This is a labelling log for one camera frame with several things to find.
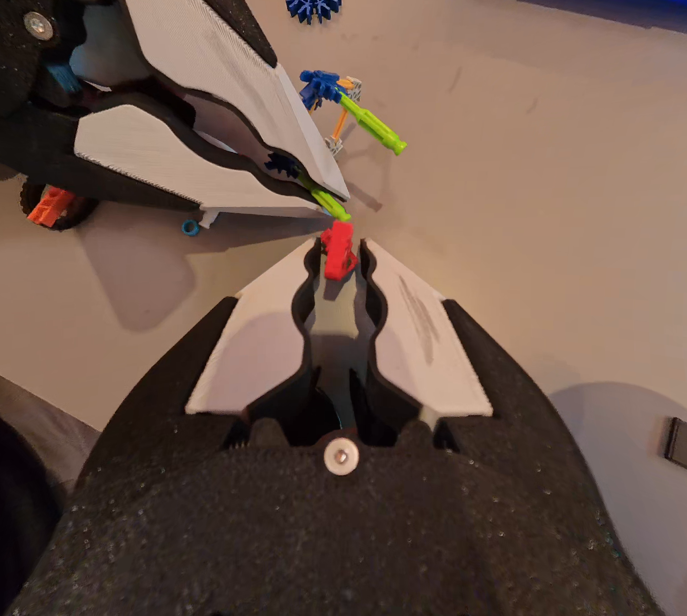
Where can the orange connector piece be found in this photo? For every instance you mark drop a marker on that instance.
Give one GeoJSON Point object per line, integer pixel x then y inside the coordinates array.
{"type": "Point", "coordinates": [48, 208]}

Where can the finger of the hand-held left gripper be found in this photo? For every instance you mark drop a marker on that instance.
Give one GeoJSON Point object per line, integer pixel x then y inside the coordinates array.
{"type": "Point", "coordinates": [214, 42]}
{"type": "Point", "coordinates": [161, 160]}

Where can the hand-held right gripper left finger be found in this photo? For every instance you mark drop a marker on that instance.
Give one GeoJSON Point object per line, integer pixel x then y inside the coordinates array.
{"type": "Point", "coordinates": [252, 358]}

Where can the red connectors with green clip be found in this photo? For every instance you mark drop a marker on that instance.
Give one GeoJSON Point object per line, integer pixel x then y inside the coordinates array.
{"type": "Point", "coordinates": [338, 251]}

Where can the colourful rod connector toy model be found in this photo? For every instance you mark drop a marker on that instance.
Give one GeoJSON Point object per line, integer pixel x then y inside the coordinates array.
{"type": "Point", "coordinates": [370, 122]}

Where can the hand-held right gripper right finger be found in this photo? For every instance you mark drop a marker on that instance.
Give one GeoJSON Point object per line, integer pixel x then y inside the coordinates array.
{"type": "Point", "coordinates": [429, 358]}

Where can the person's torso black sweater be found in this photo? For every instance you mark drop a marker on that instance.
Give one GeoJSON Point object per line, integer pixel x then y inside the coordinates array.
{"type": "Point", "coordinates": [16, 492]}

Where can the black toy tyre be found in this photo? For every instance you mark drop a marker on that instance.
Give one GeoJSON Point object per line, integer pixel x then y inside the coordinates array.
{"type": "Point", "coordinates": [86, 211]}

